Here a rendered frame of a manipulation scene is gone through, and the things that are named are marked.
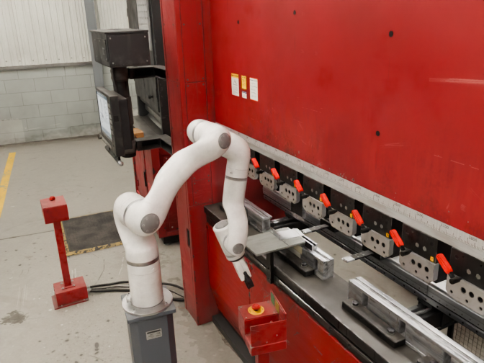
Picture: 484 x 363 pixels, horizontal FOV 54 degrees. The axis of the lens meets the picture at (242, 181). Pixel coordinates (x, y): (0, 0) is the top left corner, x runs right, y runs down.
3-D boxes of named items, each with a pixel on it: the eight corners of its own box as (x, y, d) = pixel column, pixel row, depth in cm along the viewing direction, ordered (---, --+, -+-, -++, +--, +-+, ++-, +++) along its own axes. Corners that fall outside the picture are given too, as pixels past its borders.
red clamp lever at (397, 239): (390, 229, 163) (404, 255, 158) (398, 227, 164) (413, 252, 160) (387, 232, 164) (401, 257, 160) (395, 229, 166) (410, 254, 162)
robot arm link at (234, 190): (258, 184, 183) (248, 257, 190) (242, 173, 198) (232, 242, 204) (236, 183, 180) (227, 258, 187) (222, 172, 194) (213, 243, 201)
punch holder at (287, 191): (279, 195, 235) (279, 163, 230) (294, 191, 239) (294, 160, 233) (296, 204, 223) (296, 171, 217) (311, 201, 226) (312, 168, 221)
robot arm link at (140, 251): (133, 270, 169) (126, 207, 161) (114, 251, 183) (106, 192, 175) (164, 259, 175) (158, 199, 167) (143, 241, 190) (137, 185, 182)
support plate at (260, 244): (238, 240, 231) (238, 238, 231) (285, 228, 242) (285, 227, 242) (256, 256, 216) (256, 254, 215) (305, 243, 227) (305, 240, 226)
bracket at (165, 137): (134, 148, 340) (133, 138, 338) (167, 142, 350) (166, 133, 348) (150, 162, 306) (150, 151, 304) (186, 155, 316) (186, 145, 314)
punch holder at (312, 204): (302, 208, 219) (302, 174, 213) (317, 204, 222) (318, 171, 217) (321, 220, 206) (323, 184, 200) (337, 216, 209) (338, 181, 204)
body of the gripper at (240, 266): (224, 252, 205) (234, 272, 210) (230, 263, 196) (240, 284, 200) (240, 244, 206) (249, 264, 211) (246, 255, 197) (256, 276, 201)
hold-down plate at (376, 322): (341, 307, 197) (341, 300, 196) (351, 303, 199) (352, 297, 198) (394, 349, 172) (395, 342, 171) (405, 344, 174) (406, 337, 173)
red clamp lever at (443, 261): (436, 253, 146) (454, 283, 142) (446, 251, 147) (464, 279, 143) (433, 256, 147) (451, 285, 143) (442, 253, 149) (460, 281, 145)
